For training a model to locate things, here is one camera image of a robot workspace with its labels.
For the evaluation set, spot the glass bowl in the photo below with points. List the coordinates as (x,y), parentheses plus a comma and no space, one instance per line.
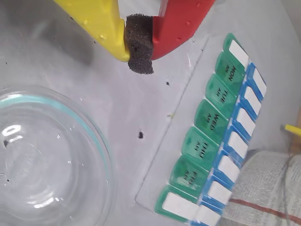
(47,153)

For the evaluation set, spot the white table cloth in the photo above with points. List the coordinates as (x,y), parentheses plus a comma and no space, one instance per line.
(152,99)

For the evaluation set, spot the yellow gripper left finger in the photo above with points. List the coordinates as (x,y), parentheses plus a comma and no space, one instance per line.
(98,21)

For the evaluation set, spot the yellow plastic piece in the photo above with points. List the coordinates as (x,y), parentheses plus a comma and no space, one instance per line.
(293,130)

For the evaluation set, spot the weekly pill organizer box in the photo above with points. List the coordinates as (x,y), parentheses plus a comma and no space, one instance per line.
(204,141)

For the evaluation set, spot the printed newspaper sheet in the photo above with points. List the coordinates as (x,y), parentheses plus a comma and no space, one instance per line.
(261,188)

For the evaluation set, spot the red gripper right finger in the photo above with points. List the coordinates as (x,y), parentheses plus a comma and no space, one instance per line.
(178,23)

